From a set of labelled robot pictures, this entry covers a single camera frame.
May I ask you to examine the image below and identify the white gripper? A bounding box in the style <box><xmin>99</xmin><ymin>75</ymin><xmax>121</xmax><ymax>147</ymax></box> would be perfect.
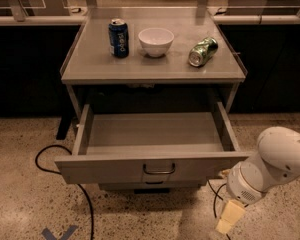
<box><xmin>216</xmin><ymin>153</ymin><xmax>273</xmax><ymax>234</ymax></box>

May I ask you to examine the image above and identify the grey top drawer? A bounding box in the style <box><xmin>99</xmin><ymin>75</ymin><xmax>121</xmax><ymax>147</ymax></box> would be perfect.
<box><xmin>55</xmin><ymin>103</ymin><xmax>249</xmax><ymax>184</ymax></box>

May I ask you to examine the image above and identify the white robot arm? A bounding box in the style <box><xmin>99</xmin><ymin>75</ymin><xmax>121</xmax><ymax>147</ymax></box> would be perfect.
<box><xmin>215</xmin><ymin>127</ymin><xmax>300</xmax><ymax>235</ymax></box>

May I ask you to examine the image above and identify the lower drawer front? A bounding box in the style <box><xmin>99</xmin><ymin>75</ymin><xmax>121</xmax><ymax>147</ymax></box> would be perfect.
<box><xmin>98</xmin><ymin>181</ymin><xmax>207</xmax><ymax>191</ymax></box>

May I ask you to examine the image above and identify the grey cabinet with top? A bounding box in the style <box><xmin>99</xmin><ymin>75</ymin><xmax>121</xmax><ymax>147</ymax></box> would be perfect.
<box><xmin>62</xmin><ymin>7</ymin><xmax>245</xmax><ymax>108</ymax></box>

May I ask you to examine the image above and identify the green soda can lying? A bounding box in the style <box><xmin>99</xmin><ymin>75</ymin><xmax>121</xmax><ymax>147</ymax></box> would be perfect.
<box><xmin>188</xmin><ymin>37</ymin><xmax>218</xmax><ymax>67</ymax></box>

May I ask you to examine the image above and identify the white bowl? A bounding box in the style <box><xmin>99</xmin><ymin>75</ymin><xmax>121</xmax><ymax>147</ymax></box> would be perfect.
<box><xmin>138</xmin><ymin>28</ymin><xmax>174</xmax><ymax>57</ymax></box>

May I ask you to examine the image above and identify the blue Pepsi can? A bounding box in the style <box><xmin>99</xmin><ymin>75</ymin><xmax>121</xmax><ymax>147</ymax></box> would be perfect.
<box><xmin>108</xmin><ymin>18</ymin><xmax>129</xmax><ymax>58</ymax></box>

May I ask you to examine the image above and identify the black cable right floor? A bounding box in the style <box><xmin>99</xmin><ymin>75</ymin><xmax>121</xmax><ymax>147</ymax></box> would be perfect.
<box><xmin>207</xmin><ymin>179</ymin><xmax>232</xmax><ymax>240</ymax></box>

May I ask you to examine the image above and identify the black cable floor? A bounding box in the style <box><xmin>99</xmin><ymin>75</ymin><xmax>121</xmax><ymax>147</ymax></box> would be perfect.
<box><xmin>207</xmin><ymin>179</ymin><xmax>232</xmax><ymax>240</ymax></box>
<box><xmin>34</xmin><ymin>144</ymin><xmax>96</xmax><ymax>240</ymax></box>

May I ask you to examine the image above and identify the metal drawer handle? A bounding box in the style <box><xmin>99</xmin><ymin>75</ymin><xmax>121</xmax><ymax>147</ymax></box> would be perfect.
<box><xmin>143</xmin><ymin>163</ymin><xmax>176</xmax><ymax>175</ymax></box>

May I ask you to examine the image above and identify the black cable left floor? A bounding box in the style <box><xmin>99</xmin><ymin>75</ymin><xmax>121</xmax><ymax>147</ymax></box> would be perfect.
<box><xmin>34</xmin><ymin>144</ymin><xmax>96</xmax><ymax>240</ymax></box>

